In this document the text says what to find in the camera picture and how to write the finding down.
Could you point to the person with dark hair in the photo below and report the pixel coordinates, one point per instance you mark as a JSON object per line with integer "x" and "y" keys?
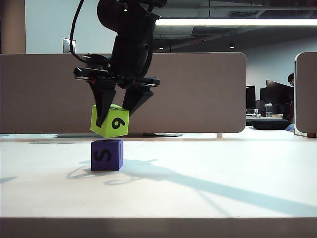
{"x": 291, "y": 79}

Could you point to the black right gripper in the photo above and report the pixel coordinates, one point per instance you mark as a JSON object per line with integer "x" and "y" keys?
{"x": 130, "y": 59}

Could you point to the green block with 9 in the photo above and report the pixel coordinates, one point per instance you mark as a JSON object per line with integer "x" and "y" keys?
{"x": 116, "y": 122}

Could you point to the purple letter block S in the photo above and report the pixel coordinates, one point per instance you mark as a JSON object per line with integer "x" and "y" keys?
{"x": 105, "y": 164}

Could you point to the clear water bottle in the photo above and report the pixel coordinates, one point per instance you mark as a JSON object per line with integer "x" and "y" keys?
{"x": 268, "y": 111}

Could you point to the metal wall plate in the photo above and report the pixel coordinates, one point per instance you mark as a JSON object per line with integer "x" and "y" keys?
{"x": 66, "y": 45}

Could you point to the large black computer monitor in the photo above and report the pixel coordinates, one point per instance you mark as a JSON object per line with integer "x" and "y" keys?
{"x": 277, "y": 96}

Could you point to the long ceiling light strip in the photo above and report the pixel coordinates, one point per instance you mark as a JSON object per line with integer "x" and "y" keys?
{"x": 235, "y": 22}

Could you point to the large grey desk divider panel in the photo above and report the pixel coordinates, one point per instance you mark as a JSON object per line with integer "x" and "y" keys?
{"x": 198, "y": 94}

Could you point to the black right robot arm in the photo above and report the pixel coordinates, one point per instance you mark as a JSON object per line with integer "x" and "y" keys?
{"x": 126, "y": 17}

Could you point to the black round cushion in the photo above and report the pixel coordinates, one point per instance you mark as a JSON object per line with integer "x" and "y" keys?
{"x": 270, "y": 124}

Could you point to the small black computer monitor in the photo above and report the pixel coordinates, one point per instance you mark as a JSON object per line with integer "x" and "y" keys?
{"x": 250, "y": 96}

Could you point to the grey divider panel white edge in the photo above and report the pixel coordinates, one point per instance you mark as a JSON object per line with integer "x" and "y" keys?
{"x": 305, "y": 94}

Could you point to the blue object behind divider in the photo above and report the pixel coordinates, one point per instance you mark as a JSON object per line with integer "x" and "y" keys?
{"x": 290, "y": 128}

